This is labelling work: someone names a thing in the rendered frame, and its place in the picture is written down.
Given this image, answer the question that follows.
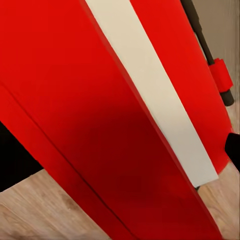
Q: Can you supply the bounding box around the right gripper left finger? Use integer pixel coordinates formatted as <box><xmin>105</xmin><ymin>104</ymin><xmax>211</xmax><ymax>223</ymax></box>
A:
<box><xmin>0</xmin><ymin>135</ymin><xmax>26</xmax><ymax>192</ymax></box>

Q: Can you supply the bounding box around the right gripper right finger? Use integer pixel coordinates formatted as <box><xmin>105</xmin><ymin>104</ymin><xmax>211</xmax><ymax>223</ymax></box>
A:
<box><xmin>224</xmin><ymin>133</ymin><xmax>240</xmax><ymax>172</ymax></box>

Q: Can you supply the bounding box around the radio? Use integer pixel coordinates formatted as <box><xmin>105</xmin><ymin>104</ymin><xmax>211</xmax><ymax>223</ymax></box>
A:
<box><xmin>0</xmin><ymin>0</ymin><xmax>235</xmax><ymax>240</ymax></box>

